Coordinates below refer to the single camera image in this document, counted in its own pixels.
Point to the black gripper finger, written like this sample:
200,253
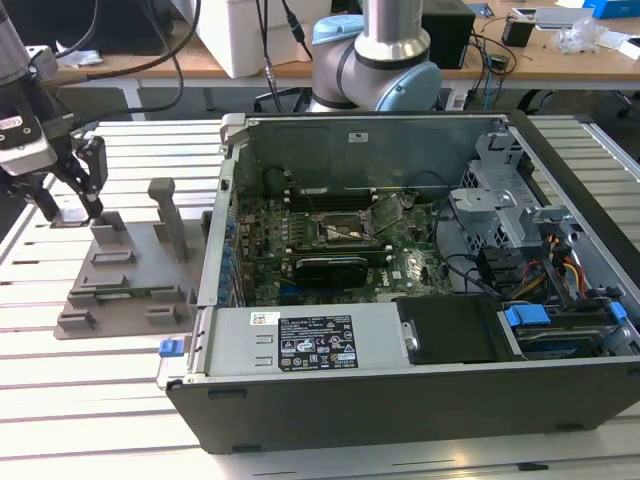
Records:
40,197
97,170

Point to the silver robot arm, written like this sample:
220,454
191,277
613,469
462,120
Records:
395,30

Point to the crumpled white paper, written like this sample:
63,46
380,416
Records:
80,59

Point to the brown parts rack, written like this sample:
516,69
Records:
145,260

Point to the green RAM stick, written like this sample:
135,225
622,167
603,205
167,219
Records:
340,251
120,295

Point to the black computer tower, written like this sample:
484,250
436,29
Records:
130,20

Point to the wooden desk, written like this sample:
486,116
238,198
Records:
200,67
550,67

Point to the blue case latch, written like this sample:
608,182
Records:
171,348

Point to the large white box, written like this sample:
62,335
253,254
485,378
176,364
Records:
235,35

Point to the silver power supply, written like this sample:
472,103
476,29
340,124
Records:
235,345

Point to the black RAM slot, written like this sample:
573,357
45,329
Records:
345,201
345,196
345,192
345,205

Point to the black graphics card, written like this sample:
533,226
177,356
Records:
330,272

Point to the white case sticker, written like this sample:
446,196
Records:
357,137

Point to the green motherboard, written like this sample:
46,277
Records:
410,260

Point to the black PC case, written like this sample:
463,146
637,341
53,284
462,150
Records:
350,415

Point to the tall black box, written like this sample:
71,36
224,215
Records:
450,35

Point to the metal drive cage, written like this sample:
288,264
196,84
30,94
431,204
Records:
480,200

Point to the black power connector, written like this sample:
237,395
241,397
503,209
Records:
497,267

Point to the black power adapter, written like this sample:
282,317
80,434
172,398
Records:
498,61

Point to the blue card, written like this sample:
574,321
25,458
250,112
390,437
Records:
482,8

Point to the small black cube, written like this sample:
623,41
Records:
517,32

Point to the hard disk in blue carrier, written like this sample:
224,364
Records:
527,316

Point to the flat white box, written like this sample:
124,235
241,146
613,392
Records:
560,17

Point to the clear plastic bag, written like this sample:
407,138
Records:
580,35

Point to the blue cardboard box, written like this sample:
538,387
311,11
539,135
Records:
615,7

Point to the small white box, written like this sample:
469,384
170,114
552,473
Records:
627,46

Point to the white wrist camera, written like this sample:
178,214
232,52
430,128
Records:
22,150

